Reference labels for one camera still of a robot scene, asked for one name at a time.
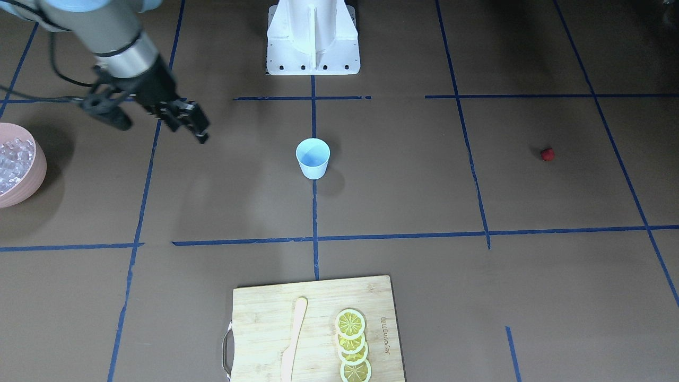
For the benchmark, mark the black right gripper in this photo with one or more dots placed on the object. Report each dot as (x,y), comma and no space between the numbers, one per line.
(153,83)

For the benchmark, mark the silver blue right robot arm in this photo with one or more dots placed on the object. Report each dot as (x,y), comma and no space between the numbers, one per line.
(127,62)

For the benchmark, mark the light blue paper cup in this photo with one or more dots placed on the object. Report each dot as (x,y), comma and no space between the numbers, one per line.
(313,157)

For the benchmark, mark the clear ice cubes pile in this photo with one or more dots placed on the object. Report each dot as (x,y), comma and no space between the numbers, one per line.
(17,156)

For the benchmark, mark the pink bowl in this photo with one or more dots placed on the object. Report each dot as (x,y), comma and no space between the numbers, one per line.
(36,174)

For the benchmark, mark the bamboo cutting board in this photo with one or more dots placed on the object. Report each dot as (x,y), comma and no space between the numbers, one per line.
(262,320)

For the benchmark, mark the yellow plastic knife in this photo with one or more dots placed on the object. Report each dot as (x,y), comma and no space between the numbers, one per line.
(289,354)

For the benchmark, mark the lemon slice farthest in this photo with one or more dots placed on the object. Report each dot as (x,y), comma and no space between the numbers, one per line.
(350,324)

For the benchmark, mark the lemon slice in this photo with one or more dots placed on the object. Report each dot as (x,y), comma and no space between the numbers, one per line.
(355,358)
(350,324)
(350,346)
(355,372)

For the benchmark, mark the lemon slice nearest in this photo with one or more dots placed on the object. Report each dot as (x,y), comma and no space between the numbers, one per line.
(355,372)

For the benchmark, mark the red strawberry on table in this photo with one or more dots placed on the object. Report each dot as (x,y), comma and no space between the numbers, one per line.
(547,154)

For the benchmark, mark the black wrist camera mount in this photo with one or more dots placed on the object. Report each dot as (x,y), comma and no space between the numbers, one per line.
(102,102)

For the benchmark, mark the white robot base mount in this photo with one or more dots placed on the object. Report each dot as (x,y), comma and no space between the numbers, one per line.
(312,38)

